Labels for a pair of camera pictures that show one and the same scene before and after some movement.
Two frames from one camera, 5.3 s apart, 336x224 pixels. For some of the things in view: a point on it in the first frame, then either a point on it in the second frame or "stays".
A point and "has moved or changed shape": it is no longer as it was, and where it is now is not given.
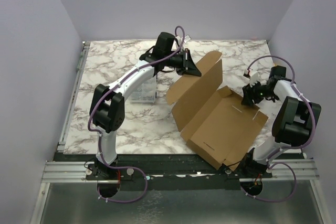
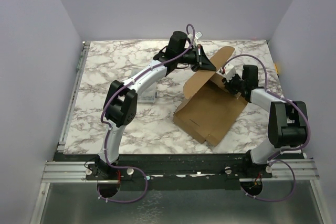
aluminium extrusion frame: [61, 171] stays
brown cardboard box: [213, 123] has moved or changed shape
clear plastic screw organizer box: [146, 94] stays
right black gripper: [252, 95] -> [230, 83]
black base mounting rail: [178, 171] stays
